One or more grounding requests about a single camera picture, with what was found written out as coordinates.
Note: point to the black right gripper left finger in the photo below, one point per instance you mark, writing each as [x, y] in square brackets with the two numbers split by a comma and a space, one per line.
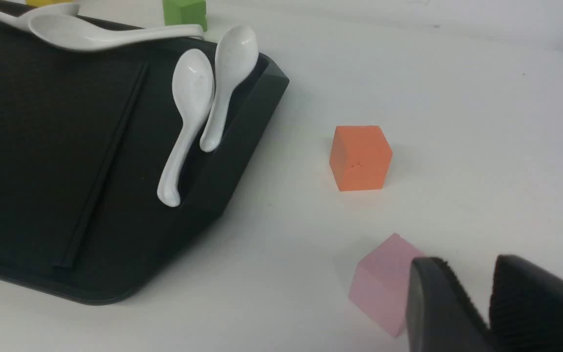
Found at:
[440, 315]

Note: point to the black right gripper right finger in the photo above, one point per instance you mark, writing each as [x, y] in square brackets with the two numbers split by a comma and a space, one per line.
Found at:
[526, 307]

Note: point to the black chopstick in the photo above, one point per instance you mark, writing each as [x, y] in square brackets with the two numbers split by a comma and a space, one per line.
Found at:
[67, 255]
[89, 136]

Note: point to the pink cube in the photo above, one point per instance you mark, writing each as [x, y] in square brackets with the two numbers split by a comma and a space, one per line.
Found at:
[380, 283]

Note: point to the orange cube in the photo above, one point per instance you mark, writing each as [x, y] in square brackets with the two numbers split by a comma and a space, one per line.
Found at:
[360, 157]

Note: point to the green cube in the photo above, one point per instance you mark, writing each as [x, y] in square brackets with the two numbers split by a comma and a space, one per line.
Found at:
[177, 12]

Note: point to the black plastic tray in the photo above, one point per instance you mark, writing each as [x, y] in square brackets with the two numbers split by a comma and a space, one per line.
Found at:
[134, 235]

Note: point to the yellow cube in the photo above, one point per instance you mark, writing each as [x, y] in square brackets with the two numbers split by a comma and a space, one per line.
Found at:
[41, 3]

